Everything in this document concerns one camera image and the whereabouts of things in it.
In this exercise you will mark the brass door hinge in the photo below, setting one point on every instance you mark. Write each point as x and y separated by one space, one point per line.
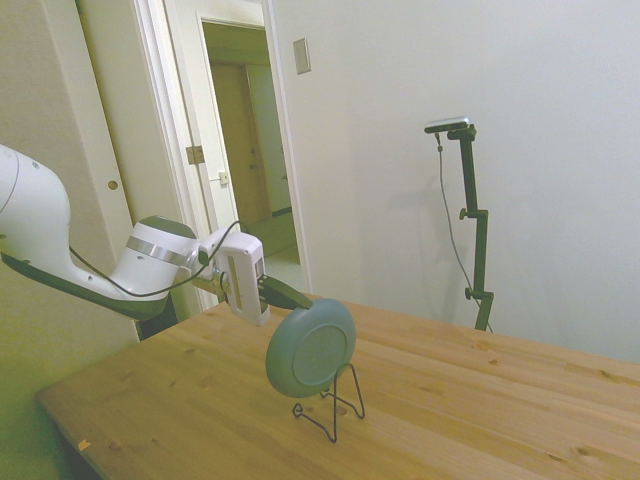
195 154

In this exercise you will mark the white door frame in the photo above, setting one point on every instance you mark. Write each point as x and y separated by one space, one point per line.
285 150

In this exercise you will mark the white door latch plate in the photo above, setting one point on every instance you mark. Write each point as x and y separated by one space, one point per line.
223 177

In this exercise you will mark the dark green round plate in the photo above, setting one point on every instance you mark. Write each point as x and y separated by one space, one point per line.
310 360

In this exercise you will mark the white partition panel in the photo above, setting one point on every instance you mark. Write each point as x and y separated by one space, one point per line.
50 75

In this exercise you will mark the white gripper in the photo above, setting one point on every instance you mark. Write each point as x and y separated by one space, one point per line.
245 260

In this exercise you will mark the grey wall switch plate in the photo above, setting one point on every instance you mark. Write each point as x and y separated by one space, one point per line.
301 56

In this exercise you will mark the black box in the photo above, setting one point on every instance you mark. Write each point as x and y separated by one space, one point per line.
160 327

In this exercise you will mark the brown hallway door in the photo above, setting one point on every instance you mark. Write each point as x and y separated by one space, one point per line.
235 150

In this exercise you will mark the white sliding closet door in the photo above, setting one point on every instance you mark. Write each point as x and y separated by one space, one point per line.
130 125

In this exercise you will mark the white open door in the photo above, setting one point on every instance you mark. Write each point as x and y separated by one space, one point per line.
215 150

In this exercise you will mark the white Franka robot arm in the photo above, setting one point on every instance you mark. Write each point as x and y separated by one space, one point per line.
35 210

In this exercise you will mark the small orange scrap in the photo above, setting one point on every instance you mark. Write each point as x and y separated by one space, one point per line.
84 444

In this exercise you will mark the silver exterior camera bar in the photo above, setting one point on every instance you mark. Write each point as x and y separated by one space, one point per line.
447 125

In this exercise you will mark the black jointed camera stand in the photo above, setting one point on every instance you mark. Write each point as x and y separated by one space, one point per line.
470 175

